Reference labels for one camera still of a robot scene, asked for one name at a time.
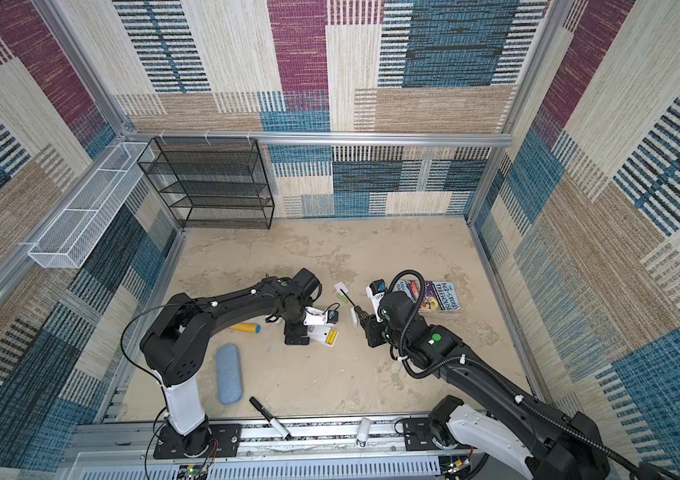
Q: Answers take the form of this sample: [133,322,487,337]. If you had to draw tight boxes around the white air conditioner remote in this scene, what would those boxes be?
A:
[308,325,338,347]

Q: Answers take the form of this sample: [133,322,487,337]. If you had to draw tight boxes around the black yellow screwdriver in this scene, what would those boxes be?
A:
[346,293,368,326]

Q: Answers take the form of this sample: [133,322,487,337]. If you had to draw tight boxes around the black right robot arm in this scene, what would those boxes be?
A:
[353,291,610,479]

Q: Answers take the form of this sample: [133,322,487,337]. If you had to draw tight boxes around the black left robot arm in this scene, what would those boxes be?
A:
[140,268,329,458]

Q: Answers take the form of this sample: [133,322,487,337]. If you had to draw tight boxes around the yellow scraper with blue tip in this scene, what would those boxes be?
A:
[231,323,261,334]

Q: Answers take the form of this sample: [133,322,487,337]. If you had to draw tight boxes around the colourful magazine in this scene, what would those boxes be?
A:
[395,280,460,312]

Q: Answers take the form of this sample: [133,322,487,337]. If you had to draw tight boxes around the blue grey glasses case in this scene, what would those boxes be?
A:
[215,344,243,405]

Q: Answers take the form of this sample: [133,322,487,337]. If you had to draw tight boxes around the black marker pen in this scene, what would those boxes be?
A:
[249,396,293,440]

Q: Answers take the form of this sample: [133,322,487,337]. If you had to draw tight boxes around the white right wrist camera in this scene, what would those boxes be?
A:
[365,279,386,316]

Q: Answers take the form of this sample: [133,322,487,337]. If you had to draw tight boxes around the white cylinder on rail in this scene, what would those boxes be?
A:
[356,417,371,448]

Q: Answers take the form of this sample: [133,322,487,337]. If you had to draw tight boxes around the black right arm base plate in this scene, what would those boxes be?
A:
[394,417,471,451]

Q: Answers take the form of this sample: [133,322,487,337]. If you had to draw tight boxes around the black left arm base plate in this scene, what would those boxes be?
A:
[151,423,242,460]

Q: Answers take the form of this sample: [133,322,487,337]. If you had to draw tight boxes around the black wire mesh shelf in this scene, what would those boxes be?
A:
[137,136,275,229]

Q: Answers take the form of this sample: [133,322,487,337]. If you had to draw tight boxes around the aluminium front rail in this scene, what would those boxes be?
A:
[61,412,479,466]

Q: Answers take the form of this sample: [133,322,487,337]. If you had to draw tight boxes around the white wire mesh basket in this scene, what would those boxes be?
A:
[28,142,147,269]

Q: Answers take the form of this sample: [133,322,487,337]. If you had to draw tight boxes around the black corrugated cable conduit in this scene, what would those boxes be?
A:
[386,269,677,480]

